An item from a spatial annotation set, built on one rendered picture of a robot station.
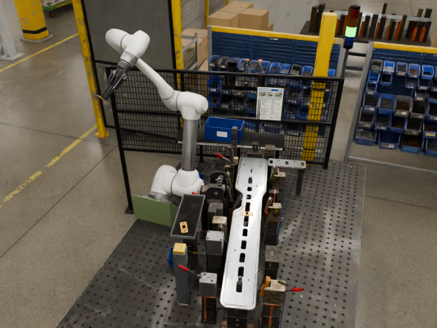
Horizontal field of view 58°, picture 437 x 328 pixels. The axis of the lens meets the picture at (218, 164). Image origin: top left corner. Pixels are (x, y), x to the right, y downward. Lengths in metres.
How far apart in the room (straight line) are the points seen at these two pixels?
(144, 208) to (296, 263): 1.14
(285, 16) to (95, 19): 5.07
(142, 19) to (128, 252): 2.62
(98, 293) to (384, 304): 2.22
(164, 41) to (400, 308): 3.38
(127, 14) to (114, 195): 1.95
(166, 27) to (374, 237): 2.98
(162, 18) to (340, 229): 2.77
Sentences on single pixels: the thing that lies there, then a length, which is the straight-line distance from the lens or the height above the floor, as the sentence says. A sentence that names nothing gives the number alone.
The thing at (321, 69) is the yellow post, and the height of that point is 1.60.
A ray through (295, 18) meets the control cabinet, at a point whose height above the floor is 0.49.
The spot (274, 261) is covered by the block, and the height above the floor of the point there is 1.03.
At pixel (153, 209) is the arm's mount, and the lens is 2.92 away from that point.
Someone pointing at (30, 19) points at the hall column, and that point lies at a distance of 9.68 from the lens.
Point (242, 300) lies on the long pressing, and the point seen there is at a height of 1.00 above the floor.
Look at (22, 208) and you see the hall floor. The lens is 4.63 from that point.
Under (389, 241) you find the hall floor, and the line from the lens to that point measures 4.14.
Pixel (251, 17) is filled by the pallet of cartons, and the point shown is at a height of 1.00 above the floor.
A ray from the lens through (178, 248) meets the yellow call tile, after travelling 2.18.
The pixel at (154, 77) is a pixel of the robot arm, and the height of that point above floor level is 1.74.
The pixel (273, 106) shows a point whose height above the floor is 1.28.
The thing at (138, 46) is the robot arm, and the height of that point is 2.00.
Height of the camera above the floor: 2.74
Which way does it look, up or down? 35 degrees down
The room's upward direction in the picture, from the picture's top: straight up
